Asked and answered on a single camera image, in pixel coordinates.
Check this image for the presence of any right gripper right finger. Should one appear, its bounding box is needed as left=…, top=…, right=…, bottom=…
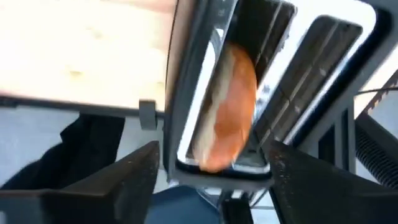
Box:
left=268, top=139, right=398, bottom=224

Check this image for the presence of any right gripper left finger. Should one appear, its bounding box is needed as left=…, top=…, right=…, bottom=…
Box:
left=0, top=139, right=161, bottom=224

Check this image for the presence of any black fabric mass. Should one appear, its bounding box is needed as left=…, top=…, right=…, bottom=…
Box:
left=0, top=112, right=126, bottom=191

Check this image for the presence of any black two-slot toaster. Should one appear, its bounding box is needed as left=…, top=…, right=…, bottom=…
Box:
left=162, top=0, right=398, bottom=191

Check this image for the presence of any brown bread slice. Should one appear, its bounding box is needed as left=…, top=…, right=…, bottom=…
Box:
left=192, top=42, right=259, bottom=174

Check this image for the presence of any black corrugated cable conduit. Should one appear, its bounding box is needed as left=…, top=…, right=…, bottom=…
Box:
left=354, top=113, right=398, bottom=189

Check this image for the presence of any black toaster power cord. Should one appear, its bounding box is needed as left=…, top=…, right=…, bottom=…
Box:
left=356, top=86, right=398, bottom=96

